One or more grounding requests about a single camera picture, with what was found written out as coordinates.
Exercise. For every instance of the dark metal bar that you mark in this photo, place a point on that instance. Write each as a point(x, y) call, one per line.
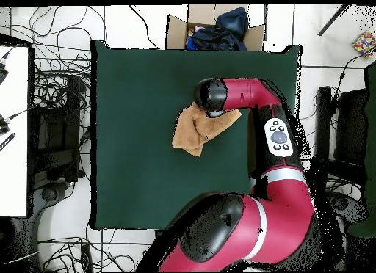
point(333, 20)

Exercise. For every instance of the green covered side table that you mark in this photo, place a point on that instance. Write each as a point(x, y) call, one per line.
point(370, 167)

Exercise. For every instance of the brown cardboard box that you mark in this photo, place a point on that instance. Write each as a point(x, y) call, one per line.
point(176, 32)

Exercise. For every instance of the orange terry towel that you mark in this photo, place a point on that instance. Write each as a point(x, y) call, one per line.
point(194, 132)

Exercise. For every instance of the dark blue clothing pile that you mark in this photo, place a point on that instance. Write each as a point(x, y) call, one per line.
point(223, 32)

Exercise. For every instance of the multicoloured patterned bundle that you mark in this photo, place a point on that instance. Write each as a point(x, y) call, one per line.
point(364, 44)

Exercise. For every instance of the dark green table cloth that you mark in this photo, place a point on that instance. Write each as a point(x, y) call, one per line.
point(132, 167)

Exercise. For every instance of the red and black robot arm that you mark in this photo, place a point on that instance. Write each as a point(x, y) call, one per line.
point(282, 214)

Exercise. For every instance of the black power strip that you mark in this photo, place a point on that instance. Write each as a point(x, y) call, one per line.
point(86, 258)

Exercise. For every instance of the black equipment stand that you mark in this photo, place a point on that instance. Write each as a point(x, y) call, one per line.
point(349, 123)
point(55, 138)

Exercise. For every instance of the white desk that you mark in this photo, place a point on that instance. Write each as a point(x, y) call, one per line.
point(13, 167)

